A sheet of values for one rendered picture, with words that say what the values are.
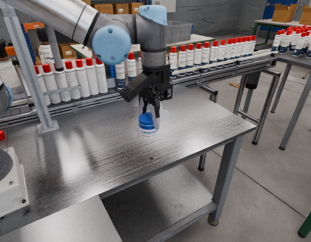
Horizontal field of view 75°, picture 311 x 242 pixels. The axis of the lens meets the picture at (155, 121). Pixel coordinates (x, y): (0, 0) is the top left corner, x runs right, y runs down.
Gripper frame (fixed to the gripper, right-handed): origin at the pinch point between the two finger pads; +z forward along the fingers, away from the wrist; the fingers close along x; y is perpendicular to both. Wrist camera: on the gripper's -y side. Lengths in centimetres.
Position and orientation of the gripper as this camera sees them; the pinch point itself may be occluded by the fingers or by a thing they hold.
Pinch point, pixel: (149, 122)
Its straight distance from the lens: 70.7
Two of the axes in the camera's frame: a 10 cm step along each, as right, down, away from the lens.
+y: 8.3, -3.0, 4.7
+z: 0.0, 8.4, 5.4
